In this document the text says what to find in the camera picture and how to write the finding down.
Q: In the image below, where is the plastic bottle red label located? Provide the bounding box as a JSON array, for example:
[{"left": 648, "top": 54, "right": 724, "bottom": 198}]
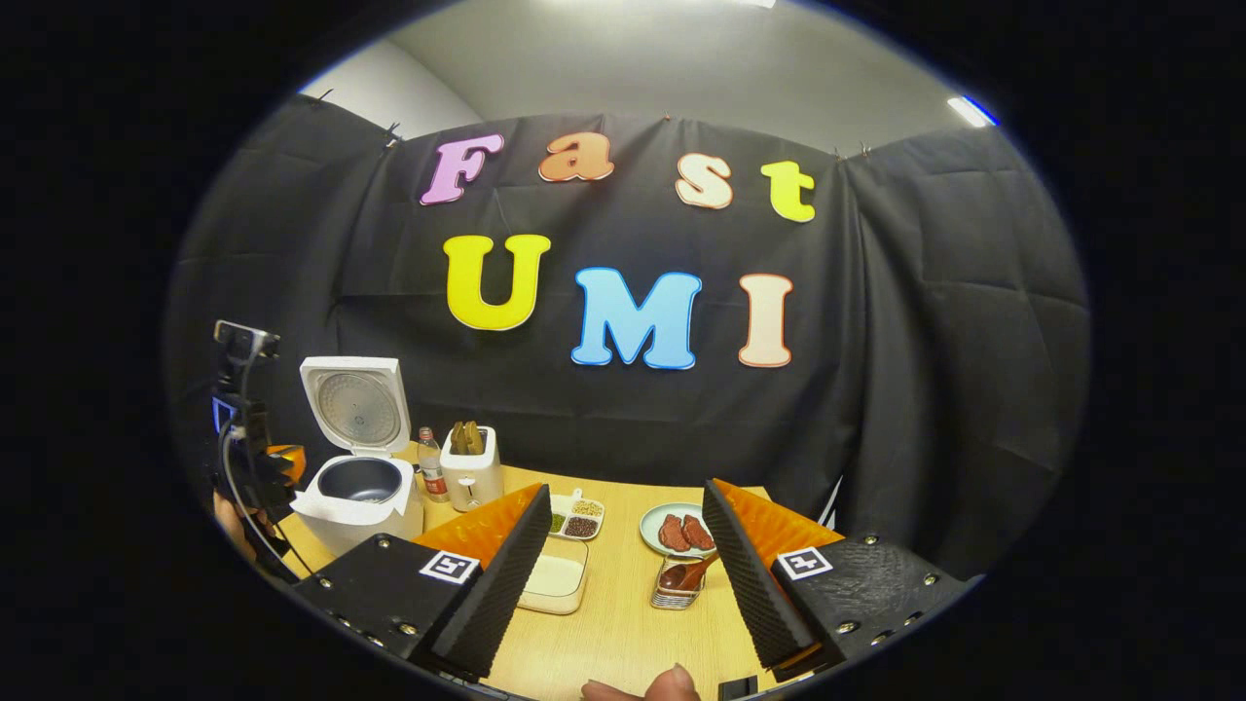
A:
[{"left": 417, "top": 426, "right": 451, "bottom": 503}]

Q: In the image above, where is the white rice cooker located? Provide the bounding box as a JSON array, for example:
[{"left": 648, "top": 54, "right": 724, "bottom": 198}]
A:
[{"left": 290, "top": 355, "right": 426, "bottom": 558}]

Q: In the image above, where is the clear rice container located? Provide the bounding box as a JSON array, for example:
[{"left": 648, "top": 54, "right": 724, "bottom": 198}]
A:
[{"left": 516, "top": 537, "right": 590, "bottom": 616}]

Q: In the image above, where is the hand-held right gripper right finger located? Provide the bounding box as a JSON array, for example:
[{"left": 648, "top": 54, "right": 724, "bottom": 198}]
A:
[{"left": 703, "top": 477, "right": 974, "bottom": 683}]

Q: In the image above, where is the pale green plate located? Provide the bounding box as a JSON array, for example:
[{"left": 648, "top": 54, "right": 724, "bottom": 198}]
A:
[{"left": 640, "top": 502, "right": 717, "bottom": 560}]

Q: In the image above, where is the white divided bean tray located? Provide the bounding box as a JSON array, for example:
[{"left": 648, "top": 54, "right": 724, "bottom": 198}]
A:
[{"left": 548, "top": 489, "right": 606, "bottom": 541}]

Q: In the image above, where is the dark wooden spoon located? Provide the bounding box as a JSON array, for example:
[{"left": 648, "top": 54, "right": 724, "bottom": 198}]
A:
[{"left": 658, "top": 553, "right": 723, "bottom": 592}]

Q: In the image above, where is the black backdrop cloth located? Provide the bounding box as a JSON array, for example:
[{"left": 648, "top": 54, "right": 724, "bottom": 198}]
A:
[{"left": 165, "top": 92, "right": 1091, "bottom": 585}]

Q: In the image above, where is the left hand-held gripper cable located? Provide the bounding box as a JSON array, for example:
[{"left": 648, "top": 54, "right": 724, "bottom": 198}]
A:
[{"left": 218, "top": 336, "right": 317, "bottom": 581}]

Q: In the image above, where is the ceiling light panel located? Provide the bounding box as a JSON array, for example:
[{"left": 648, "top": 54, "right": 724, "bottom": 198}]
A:
[{"left": 947, "top": 94, "right": 1001, "bottom": 129}]

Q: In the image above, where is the clear wire chopstick holder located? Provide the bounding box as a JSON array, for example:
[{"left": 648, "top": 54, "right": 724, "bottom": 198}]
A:
[{"left": 650, "top": 555, "right": 707, "bottom": 611}]

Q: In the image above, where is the white toaster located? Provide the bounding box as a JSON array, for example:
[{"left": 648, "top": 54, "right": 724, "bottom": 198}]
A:
[{"left": 440, "top": 425, "right": 504, "bottom": 513}]

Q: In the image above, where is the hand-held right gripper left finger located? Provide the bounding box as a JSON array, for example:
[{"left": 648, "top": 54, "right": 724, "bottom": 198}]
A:
[{"left": 292, "top": 482, "right": 553, "bottom": 683}]

